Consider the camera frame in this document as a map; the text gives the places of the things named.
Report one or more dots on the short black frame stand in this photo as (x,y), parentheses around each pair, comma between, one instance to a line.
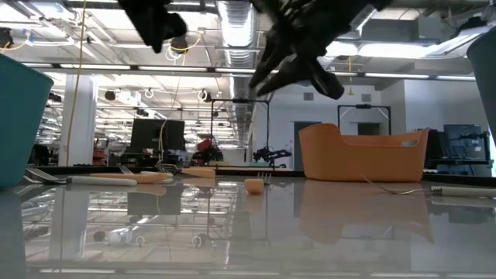
(364,106)

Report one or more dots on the long ceiling light strip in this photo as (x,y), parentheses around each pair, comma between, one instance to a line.
(174,69)

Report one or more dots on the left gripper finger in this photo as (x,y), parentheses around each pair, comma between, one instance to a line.
(145,33)
(159,33)

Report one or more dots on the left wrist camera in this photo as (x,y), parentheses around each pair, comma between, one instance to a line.
(176,26)

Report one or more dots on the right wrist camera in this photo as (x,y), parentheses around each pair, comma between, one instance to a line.
(327,83)

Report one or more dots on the silver ventilation duct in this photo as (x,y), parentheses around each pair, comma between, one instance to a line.
(236,31)

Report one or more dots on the tall black frame stand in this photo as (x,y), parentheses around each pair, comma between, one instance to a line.
(240,100)

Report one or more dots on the orange plastic bin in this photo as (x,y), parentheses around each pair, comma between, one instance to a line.
(364,159)

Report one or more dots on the black computer monitor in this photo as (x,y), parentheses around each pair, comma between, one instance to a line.
(155,135)

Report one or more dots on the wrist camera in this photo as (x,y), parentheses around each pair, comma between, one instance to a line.
(327,83)
(176,26)

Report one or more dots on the teal plastic bin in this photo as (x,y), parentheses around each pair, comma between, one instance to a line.
(19,124)

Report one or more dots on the red background machine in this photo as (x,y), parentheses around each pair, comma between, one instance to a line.
(205,147)

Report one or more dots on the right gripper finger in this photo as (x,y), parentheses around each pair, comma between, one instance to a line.
(288,75)
(271,64)

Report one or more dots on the black table frame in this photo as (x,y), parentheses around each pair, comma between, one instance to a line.
(97,169)

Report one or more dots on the black ceiling dome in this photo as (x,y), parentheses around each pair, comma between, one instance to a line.
(179,45)

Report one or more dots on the black background robot arm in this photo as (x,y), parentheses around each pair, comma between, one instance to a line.
(267,154)

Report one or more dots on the dark background screen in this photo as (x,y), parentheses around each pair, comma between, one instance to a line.
(461,139)

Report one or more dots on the white pillar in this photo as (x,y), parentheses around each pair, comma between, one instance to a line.
(83,124)

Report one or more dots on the blue-grey plastic bin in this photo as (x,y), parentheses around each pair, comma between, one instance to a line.
(484,77)

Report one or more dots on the grey door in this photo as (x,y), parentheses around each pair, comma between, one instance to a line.
(302,125)

